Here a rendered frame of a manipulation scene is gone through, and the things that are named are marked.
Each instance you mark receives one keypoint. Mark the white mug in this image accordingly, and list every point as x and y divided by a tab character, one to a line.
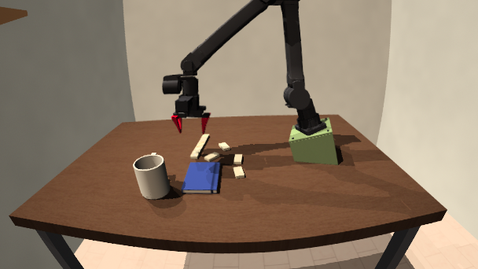
153	183

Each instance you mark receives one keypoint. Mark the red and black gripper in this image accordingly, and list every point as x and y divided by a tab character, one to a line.
178	121

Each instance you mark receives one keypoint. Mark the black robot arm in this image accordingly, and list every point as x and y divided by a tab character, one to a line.
295	95

